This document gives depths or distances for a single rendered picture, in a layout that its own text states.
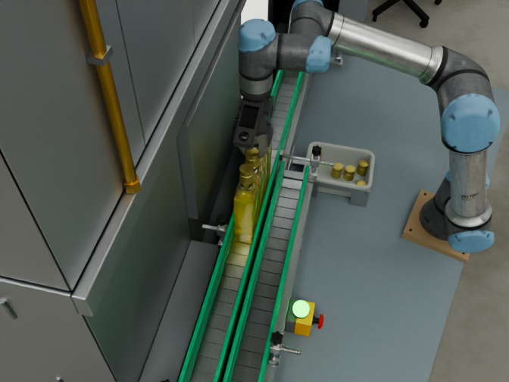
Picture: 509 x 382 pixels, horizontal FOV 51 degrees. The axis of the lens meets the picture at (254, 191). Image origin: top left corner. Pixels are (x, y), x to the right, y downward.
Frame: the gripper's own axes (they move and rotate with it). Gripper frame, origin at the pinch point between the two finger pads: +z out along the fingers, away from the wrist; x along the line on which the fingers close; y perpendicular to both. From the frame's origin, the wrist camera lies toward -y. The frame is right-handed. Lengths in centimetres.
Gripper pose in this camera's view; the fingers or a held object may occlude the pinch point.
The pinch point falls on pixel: (251, 154)
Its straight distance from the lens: 134.6
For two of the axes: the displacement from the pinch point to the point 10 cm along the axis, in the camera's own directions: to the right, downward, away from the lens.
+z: -0.1, 6.4, 7.7
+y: 2.3, -7.4, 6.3
